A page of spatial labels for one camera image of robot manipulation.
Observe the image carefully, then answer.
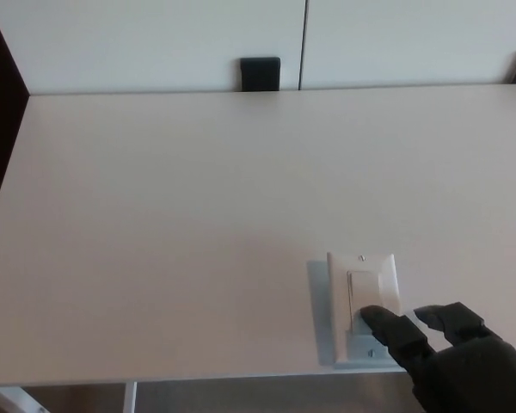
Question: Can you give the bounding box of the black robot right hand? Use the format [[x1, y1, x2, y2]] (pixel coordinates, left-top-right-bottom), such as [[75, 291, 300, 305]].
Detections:
[[359, 301, 516, 413]]

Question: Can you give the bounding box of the white light switch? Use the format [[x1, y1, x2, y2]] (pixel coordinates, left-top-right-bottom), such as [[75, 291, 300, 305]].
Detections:
[[306, 252, 402, 371]]

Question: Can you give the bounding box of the white partition panel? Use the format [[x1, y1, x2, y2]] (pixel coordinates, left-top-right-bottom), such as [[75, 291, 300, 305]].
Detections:
[[0, 0, 307, 96], [298, 0, 516, 91]]

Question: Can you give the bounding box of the dark brown cabinet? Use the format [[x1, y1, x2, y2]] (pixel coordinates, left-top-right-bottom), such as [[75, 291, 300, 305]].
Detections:
[[0, 0, 30, 184]]

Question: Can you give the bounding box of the white table leg frame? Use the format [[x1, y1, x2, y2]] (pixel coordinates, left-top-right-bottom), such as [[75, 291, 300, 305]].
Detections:
[[0, 379, 138, 413]]

